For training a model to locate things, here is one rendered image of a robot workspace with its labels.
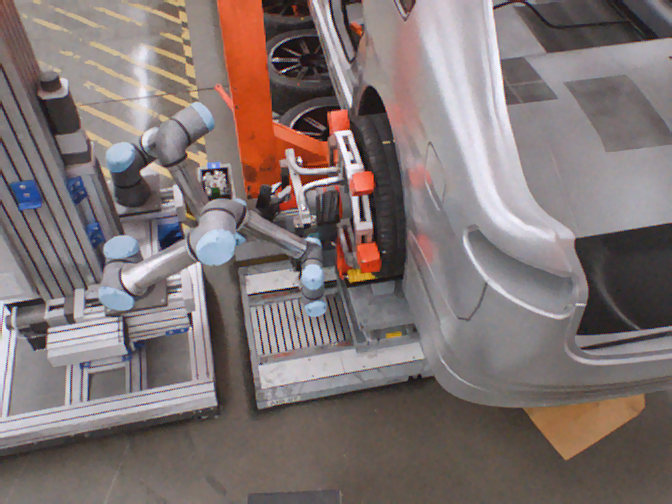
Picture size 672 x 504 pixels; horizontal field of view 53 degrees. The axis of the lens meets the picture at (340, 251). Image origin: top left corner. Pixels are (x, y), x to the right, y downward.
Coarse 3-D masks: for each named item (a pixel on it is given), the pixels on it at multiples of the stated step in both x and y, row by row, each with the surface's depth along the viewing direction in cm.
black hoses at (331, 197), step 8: (328, 192) 248; (336, 192) 249; (320, 200) 246; (328, 200) 246; (336, 200) 247; (320, 208) 247; (328, 208) 246; (336, 208) 247; (320, 216) 247; (328, 216) 247; (336, 216) 249; (320, 224) 248; (328, 224) 249
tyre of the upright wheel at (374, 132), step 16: (352, 128) 268; (368, 128) 252; (384, 128) 252; (368, 144) 247; (384, 144) 246; (368, 160) 247; (384, 160) 244; (384, 176) 242; (400, 176) 243; (384, 192) 241; (400, 192) 242; (384, 208) 242; (400, 208) 243; (384, 224) 244; (400, 224) 245; (384, 240) 247; (400, 240) 248; (384, 256) 253; (400, 256) 254; (384, 272) 263; (400, 272) 269
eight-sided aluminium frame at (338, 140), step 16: (336, 144) 269; (352, 144) 255; (336, 176) 294; (352, 208) 248; (368, 208) 247; (336, 224) 296; (368, 224) 247; (352, 240) 289; (368, 240) 252; (352, 256) 275
